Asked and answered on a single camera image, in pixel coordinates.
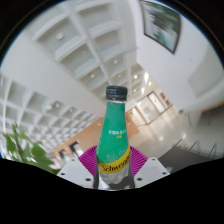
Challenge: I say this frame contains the recessed ceiling lights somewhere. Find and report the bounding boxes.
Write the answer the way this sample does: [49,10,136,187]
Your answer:
[56,33,149,88]

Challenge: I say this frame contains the framed landscape painting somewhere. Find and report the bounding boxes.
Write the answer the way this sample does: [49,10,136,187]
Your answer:
[139,0,183,55]

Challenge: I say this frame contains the black chairs group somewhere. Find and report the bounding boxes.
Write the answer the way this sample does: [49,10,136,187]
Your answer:
[171,133,224,159]

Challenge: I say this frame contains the green plastic drink bottle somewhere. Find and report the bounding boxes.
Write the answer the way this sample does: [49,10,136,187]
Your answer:
[94,85,134,191]

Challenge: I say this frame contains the green leafy potted plant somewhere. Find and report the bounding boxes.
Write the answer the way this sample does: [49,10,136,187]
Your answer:
[1,123,62,175]

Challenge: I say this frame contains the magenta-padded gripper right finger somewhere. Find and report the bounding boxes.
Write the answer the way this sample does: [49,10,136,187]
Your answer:
[128,145,170,189]

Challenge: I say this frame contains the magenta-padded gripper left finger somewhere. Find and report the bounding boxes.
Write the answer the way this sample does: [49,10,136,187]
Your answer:
[57,145,100,190]

